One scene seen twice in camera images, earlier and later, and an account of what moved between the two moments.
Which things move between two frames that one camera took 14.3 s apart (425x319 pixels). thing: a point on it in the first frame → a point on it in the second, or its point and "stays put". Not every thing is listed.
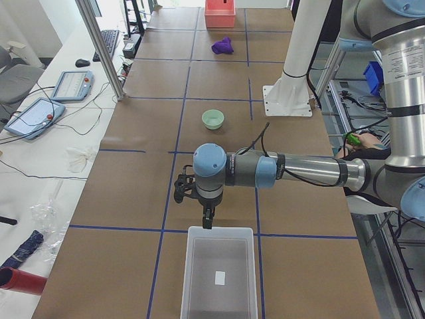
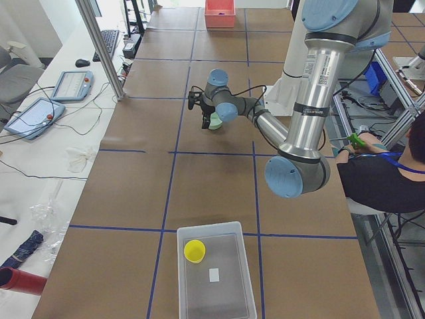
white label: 220,278 → 214,274
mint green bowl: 212,119 stays put
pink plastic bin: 220,14 stays put
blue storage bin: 374,76 stays put
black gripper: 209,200 → 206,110
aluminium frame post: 106,59 stays put
